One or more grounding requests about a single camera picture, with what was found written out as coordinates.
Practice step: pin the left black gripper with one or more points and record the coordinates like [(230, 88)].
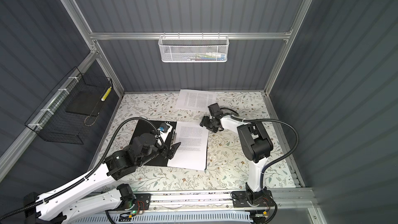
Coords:
[(172, 151)]

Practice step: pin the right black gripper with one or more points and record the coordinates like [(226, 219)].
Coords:
[(204, 122)]

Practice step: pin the printed sheet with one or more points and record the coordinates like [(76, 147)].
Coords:
[(195, 100), (192, 152)]

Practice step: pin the grey folder with black inside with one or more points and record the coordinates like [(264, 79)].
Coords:
[(171, 144)]

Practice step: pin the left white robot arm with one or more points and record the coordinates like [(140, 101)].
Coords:
[(71, 201)]

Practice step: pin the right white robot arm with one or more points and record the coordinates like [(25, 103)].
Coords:
[(255, 144)]

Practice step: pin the pens in white basket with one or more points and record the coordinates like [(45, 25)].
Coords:
[(209, 56)]

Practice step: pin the yellow marker in black basket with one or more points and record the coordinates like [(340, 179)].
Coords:
[(106, 94)]

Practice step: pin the black pad in basket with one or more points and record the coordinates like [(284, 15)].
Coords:
[(85, 103)]

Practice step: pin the white wire basket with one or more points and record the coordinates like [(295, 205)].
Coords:
[(172, 50)]

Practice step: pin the black wire basket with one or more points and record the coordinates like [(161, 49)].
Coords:
[(69, 115)]

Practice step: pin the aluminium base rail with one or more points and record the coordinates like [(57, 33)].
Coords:
[(214, 200)]

